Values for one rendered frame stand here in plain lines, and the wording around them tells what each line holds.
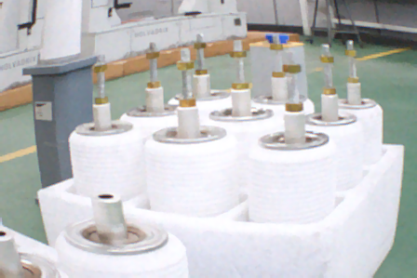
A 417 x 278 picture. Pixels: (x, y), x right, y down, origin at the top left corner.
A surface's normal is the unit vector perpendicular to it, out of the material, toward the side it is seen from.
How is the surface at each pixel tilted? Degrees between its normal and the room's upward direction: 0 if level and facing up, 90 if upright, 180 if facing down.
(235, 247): 90
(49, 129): 85
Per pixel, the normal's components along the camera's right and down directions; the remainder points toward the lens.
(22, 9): -0.55, 0.18
